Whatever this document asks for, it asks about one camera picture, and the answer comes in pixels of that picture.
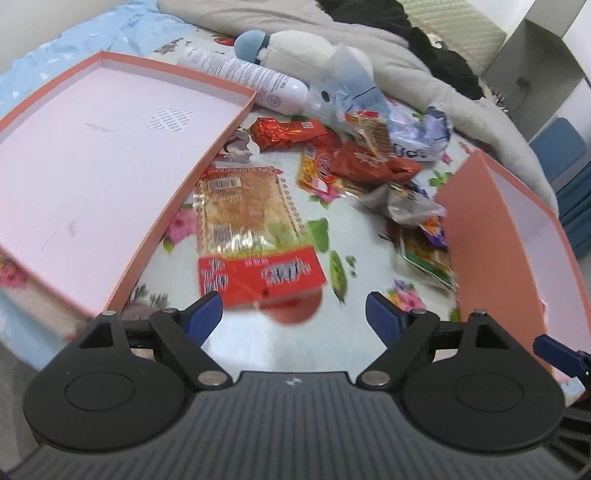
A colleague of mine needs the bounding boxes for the clear cracker packet red label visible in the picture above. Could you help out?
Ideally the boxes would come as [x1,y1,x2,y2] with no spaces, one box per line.
[194,164,328,308]

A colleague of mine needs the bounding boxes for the shiny red candy packet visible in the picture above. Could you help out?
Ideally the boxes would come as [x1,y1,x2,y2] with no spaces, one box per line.
[249,117,333,153]

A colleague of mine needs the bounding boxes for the white and blue plush toy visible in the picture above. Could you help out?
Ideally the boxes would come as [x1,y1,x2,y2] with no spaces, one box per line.
[233,29,391,121]

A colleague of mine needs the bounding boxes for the grey duvet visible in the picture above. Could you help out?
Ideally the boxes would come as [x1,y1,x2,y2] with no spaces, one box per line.
[157,0,559,217]

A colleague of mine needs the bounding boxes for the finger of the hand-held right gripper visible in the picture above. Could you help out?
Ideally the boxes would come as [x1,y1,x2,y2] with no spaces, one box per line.
[532,336,591,380]

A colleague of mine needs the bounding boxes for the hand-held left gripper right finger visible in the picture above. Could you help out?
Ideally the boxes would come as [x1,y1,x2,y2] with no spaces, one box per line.
[355,292,511,389]

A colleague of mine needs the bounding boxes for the orange snack packet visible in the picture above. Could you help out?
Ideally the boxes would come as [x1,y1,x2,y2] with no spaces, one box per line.
[295,143,370,199]

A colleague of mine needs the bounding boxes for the white cabinet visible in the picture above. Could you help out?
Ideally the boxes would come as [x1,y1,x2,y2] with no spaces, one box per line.
[480,0,591,139]

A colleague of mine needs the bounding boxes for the pink cardboard box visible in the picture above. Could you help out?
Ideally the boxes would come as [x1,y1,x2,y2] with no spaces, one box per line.
[434,150,580,386]

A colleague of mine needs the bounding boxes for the cream quilted headboard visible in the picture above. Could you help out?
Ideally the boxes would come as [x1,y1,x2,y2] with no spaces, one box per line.
[397,0,509,51]

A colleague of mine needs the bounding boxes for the clear printed plastic bag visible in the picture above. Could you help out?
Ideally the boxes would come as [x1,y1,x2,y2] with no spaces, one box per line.
[307,46,453,163]

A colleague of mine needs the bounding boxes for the blue and white snack packet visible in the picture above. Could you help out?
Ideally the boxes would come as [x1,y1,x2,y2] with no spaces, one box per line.
[355,182,451,252]

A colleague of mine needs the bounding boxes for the pink cardboard box lid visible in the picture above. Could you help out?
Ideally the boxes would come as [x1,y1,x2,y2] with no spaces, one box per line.
[0,50,258,319]

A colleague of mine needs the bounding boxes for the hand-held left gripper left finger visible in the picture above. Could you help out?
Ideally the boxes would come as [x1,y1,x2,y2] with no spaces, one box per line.
[76,292,232,389]

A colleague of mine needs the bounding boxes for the green-edged snack packet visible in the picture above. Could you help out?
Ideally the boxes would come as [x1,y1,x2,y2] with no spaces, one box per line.
[392,217,458,294]

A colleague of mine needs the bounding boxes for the blue bed sheet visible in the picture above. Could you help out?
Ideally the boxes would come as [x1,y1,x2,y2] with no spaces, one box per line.
[0,0,199,93]

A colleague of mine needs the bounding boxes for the blue chair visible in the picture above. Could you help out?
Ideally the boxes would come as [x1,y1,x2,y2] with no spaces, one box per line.
[529,117,591,259]

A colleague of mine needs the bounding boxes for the black clothes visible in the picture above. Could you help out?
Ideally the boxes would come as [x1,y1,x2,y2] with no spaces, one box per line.
[318,0,485,100]

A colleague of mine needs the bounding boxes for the floral mat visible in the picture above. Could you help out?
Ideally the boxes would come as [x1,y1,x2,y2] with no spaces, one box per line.
[0,32,476,374]

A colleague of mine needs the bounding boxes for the white plastic bottle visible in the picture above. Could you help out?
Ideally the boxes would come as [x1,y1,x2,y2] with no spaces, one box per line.
[177,45,310,116]

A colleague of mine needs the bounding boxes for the dark red snack packet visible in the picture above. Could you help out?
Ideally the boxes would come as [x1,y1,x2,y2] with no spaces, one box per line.
[330,138,426,185]

